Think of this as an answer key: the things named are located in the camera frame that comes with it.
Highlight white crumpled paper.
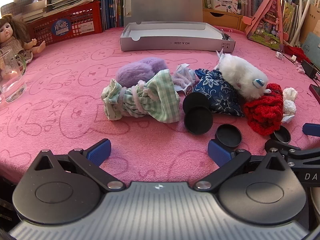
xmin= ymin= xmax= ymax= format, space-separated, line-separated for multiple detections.
xmin=281 ymin=87 xmax=298 ymax=123

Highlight purple plush toy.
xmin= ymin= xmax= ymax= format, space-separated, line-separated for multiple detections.
xmin=116 ymin=57 xmax=169 ymax=87

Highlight red plastic crate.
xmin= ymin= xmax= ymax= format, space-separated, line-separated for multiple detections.
xmin=24 ymin=0 xmax=104 ymax=46

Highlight white printed cardboard box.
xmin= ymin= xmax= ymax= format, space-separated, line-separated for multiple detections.
xmin=211 ymin=0 xmax=239 ymax=13

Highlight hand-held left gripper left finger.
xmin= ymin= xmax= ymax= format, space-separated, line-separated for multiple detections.
xmin=30 ymin=139 xmax=127 ymax=190

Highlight row of blue books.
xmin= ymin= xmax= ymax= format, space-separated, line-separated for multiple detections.
xmin=99 ymin=0 xmax=125 ymax=30

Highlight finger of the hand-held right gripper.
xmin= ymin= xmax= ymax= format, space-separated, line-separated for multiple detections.
xmin=264 ymin=139 xmax=320 ymax=168
xmin=302 ymin=123 xmax=320 ymax=137

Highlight pink bunny print towel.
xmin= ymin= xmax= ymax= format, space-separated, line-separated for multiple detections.
xmin=0 ymin=26 xmax=320 ymax=188

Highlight red knitted cloth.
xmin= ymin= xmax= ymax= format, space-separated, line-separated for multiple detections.
xmin=243 ymin=83 xmax=284 ymax=136

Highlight dark red phone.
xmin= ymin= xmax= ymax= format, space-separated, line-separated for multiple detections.
xmin=309 ymin=84 xmax=320 ymax=98

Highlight wooden drawer organizer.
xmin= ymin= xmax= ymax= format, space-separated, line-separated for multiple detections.
xmin=202 ymin=8 xmax=248 ymax=32

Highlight black round lid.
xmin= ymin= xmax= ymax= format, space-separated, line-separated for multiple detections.
xmin=184 ymin=106 xmax=214 ymax=135
xmin=270 ymin=125 xmax=292 ymax=144
xmin=182 ymin=92 xmax=209 ymax=113
xmin=215 ymin=124 xmax=243 ymax=148

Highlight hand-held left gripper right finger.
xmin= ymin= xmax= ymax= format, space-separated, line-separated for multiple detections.
xmin=194 ymin=140 xmax=288 ymax=190

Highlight paper bundle with pink cord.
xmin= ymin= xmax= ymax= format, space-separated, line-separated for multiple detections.
xmin=172 ymin=64 xmax=197 ymax=92

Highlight blue floral pouch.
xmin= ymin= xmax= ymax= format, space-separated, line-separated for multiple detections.
xmin=184 ymin=69 xmax=245 ymax=117

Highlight grey grid board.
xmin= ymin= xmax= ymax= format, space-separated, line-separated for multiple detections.
xmin=0 ymin=2 xmax=27 ymax=17

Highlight white plastic tubes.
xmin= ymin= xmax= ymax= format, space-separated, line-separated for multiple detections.
xmin=291 ymin=0 xmax=317 ymax=47

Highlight green checked cloth bundle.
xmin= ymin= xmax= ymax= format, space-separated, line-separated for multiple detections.
xmin=101 ymin=70 xmax=180 ymax=123

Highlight white plush toy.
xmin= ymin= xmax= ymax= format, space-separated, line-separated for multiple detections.
xmin=216 ymin=54 xmax=270 ymax=100

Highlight teal notebook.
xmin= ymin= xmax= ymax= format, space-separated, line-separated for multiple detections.
xmin=301 ymin=32 xmax=320 ymax=63

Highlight red yarn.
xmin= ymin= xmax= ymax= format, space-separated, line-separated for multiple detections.
xmin=284 ymin=44 xmax=312 ymax=64

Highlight brown haired doll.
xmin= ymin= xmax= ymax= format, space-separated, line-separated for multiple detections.
xmin=0 ymin=14 xmax=47 ymax=79

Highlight grey file box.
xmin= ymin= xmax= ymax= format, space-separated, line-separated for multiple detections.
xmin=119 ymin=0 xmax=236 ymax=52

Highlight pink house-shaped case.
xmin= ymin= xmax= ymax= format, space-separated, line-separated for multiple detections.
xmin=245 ymin=0 xmax=285 ymax=53

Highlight clear glass mug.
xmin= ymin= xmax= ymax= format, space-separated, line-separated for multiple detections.
xmin=0 ymin=49 xmax=27 ymax=103

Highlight black device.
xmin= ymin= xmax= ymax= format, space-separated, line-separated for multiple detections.
xmin=301 ymin=60 xmax=320 ymax=79

